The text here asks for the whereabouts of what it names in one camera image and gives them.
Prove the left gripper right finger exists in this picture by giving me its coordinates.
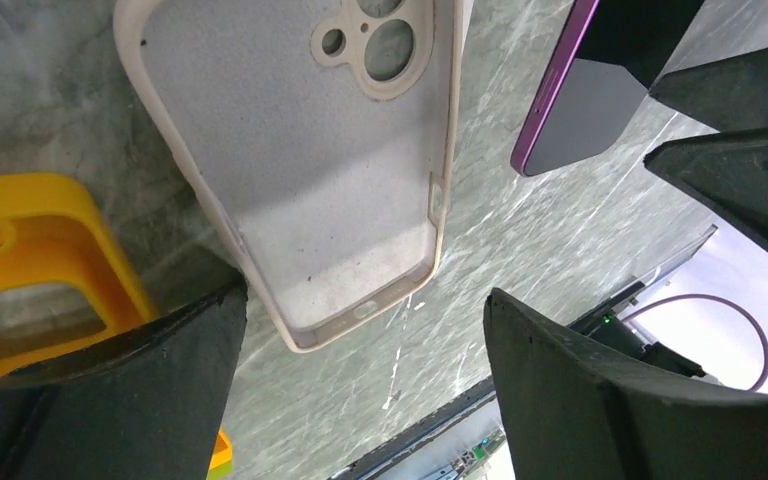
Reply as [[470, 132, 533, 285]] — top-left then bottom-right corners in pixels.
[[483, 288, 768, 479]]

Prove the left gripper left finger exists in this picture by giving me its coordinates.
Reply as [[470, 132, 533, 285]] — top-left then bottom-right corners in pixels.
[[0, 280, 248, 479]]

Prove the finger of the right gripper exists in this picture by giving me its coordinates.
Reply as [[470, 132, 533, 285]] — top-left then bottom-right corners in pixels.
[[643, 128, 768, 253], [572, 1, 768, 133]]

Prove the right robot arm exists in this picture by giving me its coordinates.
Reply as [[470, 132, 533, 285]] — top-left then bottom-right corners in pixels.
[[574, 1, 768, 393]]

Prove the orange green triangle block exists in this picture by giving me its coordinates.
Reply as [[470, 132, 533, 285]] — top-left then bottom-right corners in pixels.
[[0, 173, 232, 479]]

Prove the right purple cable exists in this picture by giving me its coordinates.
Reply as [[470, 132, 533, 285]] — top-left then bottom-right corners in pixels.
[[622, 293, 768, 393]]

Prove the black base frame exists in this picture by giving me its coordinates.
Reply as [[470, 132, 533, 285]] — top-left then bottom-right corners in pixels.
[[328, 376, 496, 480]]

